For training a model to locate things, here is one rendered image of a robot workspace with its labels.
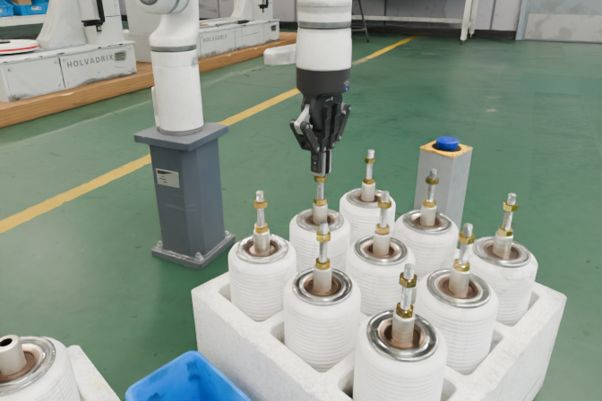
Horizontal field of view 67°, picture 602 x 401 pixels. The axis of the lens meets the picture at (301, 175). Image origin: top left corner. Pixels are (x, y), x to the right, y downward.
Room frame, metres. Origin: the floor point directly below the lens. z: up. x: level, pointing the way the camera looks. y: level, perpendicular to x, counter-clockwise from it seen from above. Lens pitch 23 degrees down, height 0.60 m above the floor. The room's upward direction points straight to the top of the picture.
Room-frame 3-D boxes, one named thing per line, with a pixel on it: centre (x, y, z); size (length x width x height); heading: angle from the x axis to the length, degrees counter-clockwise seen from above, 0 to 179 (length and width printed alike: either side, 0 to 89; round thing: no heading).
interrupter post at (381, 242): (0.55, -0.11, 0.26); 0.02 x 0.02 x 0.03
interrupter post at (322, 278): (0.47, -0.03, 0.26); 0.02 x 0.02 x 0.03
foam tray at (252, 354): (0.55, -0.11, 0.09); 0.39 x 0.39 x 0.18; 44
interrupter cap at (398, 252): (0.55, -0.11, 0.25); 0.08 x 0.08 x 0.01
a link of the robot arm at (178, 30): (0.96, 0.26, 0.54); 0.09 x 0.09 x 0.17; 66
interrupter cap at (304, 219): (0.64, -0.03, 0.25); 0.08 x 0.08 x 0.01
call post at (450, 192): (0.80, -0.27, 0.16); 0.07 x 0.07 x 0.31; 44
